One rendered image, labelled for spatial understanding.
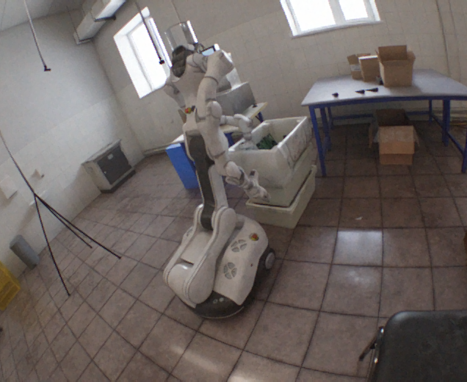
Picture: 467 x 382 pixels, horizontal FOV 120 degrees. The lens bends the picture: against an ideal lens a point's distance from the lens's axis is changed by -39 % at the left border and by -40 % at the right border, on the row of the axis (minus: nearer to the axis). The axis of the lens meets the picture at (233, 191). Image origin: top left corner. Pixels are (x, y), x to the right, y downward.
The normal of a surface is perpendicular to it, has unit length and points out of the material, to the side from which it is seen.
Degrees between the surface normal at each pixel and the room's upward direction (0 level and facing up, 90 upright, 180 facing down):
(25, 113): 90
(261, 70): 90
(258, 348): 0
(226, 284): 38
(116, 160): 90
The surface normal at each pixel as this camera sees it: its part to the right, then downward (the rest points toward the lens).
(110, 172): 0.84, -0.01
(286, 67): -0.44, 0.60
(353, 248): -0.34, -0.80
